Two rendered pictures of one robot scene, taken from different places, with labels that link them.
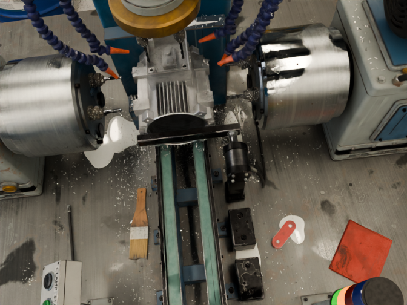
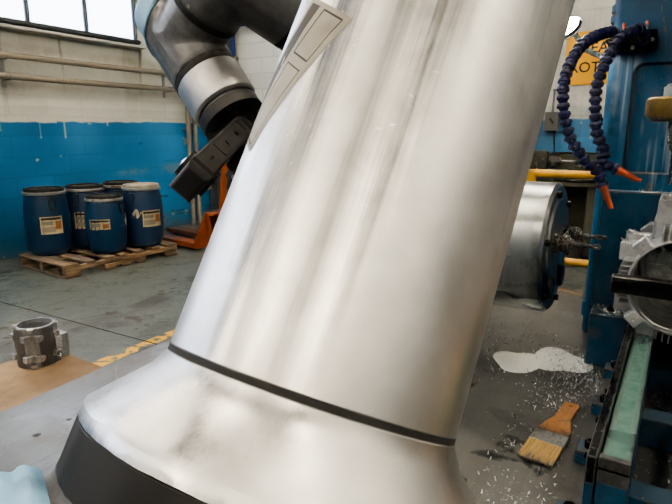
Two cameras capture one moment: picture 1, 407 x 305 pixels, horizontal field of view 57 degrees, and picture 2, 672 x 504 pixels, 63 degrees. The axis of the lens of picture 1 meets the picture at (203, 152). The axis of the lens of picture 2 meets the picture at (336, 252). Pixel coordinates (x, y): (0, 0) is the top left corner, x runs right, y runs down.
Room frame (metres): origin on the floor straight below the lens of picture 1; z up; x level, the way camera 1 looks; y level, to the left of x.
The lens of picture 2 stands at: (-0.53, 0.09, 1.26)
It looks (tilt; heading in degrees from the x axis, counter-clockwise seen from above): 13 degrees down; 32
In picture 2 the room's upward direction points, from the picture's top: straight up
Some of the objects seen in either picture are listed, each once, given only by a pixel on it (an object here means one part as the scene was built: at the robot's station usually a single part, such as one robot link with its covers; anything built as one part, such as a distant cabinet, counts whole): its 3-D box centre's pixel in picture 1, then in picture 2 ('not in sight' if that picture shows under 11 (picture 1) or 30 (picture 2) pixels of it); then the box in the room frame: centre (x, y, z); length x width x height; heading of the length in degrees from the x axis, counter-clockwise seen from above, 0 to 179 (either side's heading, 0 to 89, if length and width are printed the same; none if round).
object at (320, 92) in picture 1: (302, 76); not in sight; (0.56, -0.27, 1.04); 0.41 x 0.25 x 0.25; 90
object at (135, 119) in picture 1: (143, 111); (607, 335); (0.63, 0.17, 0.86); 0.07 x 0.06 x 0.12; 90
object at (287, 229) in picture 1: (283, 234); not in sight; (0.22, -0.19, 0.81); 0.09 x 0.03 x 0.02; 133
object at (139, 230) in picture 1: (140, 222); (554, 430); (0.30, 0.20, 0.80); 0.21 x 0.05 x 0.01; 175
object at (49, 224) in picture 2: not in sight; (98, 223); (2.72, 4.83, 0.37); 1.20 x 0.80 x 0.74; 177
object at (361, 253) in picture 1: (361, 254); not in sight; (0.14, -0.38, 0.80); 0.15 x 0.12 x 0.01; 143
